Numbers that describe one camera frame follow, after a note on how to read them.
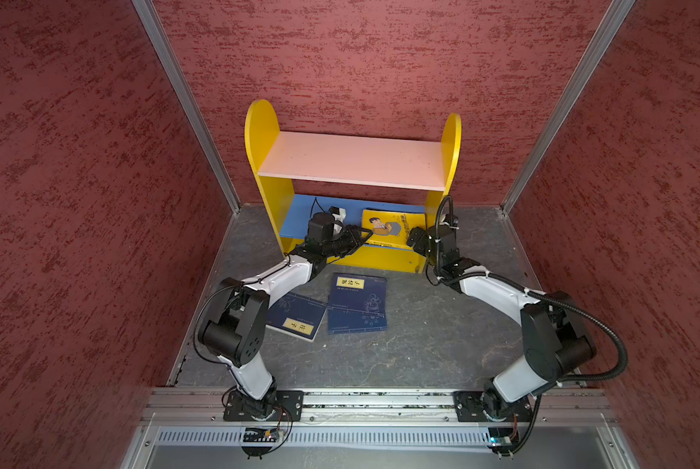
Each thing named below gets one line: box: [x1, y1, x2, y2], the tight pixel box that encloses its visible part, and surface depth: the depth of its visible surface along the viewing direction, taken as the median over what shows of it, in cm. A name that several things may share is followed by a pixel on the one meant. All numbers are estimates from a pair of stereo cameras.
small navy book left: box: [265, 292, 328, 342], surface depth 90 cm
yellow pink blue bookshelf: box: [244, 99, 463, 274], surface depth 79 cm
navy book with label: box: [328, 272, 389, 315], surface depth 96 cm
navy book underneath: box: [327, 306, 389, 335], surface depth 90 cm
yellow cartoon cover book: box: [361, 209, 428, 248], surface depth 94 cm
